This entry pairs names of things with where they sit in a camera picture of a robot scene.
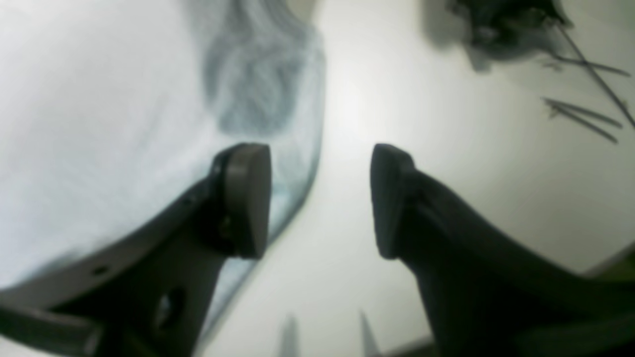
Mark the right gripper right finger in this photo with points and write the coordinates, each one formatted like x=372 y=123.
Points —
x=484 y=294

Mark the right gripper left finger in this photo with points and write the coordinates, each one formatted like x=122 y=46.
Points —
x=148 y=295

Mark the grey T-shirt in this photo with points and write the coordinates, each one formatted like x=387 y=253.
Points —
x=112 y=108

